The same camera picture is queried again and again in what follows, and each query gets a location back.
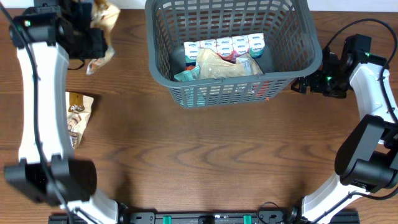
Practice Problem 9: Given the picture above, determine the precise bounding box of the beige brown snack bag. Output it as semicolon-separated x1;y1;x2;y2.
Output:
65;92;94;149

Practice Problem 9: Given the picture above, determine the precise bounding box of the grey plastic basket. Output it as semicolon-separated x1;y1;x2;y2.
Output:
145;0;322;108

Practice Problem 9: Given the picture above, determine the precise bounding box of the multicolour tissue pack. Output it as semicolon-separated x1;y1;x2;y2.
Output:
183;33;266;65

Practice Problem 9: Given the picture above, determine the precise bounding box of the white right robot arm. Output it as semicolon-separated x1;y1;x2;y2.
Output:
287;34;397;223

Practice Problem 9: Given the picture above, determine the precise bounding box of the orange spaghetti packet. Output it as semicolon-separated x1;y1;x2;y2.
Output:
174;62;264;106

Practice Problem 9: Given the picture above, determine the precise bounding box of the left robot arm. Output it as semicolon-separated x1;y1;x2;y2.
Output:
4;1;125;223

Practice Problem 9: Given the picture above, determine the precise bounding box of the beige paper pouch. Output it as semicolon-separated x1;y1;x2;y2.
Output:
196;49;263;80

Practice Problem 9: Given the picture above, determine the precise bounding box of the teal snack packet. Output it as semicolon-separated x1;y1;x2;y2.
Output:
174;65;205;107

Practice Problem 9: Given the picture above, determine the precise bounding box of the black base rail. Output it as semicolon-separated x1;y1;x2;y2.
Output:
48;210;361;224

